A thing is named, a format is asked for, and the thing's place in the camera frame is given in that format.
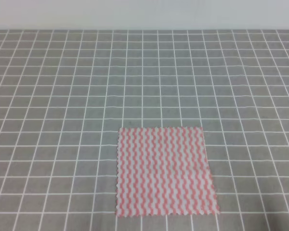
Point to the pink white wavy striped towel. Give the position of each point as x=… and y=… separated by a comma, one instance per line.
x=163, y=171

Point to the grey grid tablecloth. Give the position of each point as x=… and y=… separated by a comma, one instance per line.
x=64, y=94

